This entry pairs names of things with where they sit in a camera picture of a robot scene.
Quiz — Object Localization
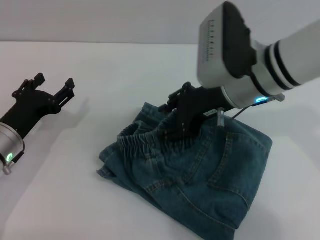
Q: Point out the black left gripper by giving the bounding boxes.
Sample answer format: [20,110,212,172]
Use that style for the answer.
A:
[0,72,77,140]

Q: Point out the blue denim shorts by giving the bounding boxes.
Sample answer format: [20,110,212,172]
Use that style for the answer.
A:
[96,101,274,240]

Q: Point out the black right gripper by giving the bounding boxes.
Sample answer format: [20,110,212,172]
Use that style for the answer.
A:
[158,81,237,145]

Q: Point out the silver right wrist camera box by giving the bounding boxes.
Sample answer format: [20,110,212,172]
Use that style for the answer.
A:
[196,0,259,90]

